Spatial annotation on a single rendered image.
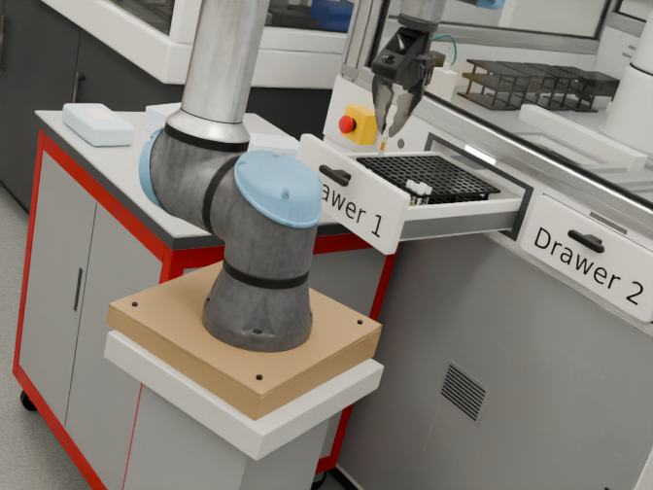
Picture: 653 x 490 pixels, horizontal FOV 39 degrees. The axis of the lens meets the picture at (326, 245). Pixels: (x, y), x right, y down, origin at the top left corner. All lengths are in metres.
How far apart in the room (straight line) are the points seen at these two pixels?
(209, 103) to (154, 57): 1.14
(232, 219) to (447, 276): 0.83
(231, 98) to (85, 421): 1.00
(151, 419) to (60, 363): 0.80
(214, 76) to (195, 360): 0.36
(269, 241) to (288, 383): 0.18
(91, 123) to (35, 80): 1.27
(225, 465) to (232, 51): 0.54
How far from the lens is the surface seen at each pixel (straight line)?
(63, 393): 2.12
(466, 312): 1.90
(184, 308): 1.29
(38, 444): 2.32
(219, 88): 1.21
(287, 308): 1.21
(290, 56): 2.50
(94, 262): 1.90
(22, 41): 3.29
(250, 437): 1.15
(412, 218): 1.58
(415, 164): 1.80
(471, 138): 1.86
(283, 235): 1.16
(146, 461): 1.37
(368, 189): 1.58
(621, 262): 1.65
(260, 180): 1.14
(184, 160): 1.22
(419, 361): 2.02
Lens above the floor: 1.41
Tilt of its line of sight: 23 degrees down
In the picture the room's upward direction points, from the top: 14 degrees clockwise
